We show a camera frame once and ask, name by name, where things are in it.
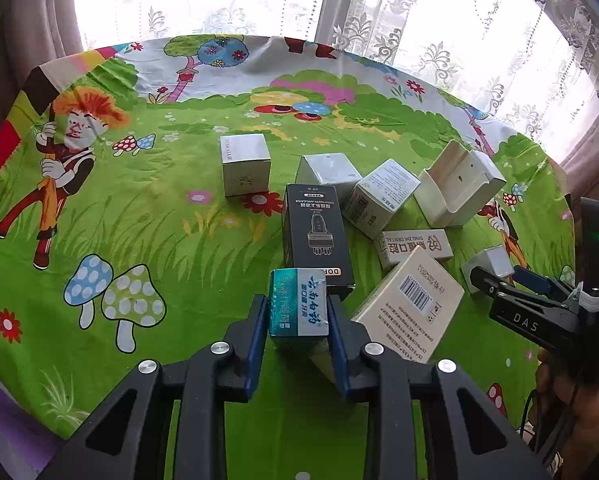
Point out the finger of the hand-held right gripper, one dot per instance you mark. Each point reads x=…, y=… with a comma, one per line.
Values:
x=489, y=285
x=529, y=278

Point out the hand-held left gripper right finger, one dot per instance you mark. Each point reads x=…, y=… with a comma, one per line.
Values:
x=337, y=345

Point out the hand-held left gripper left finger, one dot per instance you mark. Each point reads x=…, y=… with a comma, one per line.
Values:
x=257, y=345

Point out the small white box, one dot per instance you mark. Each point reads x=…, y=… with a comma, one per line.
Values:
x=487, y=265

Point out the green toothpaste box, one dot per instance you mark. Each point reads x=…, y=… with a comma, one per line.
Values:
x=297, y=305

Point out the purple cardboard box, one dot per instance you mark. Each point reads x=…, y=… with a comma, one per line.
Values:
x=4, y=425

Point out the person's right hand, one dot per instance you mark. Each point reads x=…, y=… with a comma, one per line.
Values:
x=589, y=410

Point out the large beige cardboard box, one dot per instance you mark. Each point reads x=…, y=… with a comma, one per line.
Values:
x=409, y=305

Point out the beige printed box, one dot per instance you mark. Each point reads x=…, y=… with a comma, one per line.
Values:
x=414, y=247

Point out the white plastic holder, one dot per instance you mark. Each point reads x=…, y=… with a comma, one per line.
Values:
x=452, y=190

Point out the black carton with product picture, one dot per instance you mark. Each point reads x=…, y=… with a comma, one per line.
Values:
x=314, y=235

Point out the tall white box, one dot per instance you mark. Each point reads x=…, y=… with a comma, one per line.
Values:
x=489, y=172

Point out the pink brown curtain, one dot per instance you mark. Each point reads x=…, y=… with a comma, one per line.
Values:
x=594, y=160
x=29, y=25

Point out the white box with barcode label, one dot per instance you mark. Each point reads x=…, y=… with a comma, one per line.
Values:
x=379, y=197

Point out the green cartoon printed blanket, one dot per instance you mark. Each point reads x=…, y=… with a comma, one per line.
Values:
x=154, y=240

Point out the plain glossy white box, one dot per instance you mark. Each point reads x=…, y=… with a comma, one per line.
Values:
x=329, y=170

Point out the small cream cube box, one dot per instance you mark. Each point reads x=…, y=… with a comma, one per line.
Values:
x=244, y=162

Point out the white lace curtain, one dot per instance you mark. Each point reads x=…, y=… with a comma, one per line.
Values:
x=379, y=10

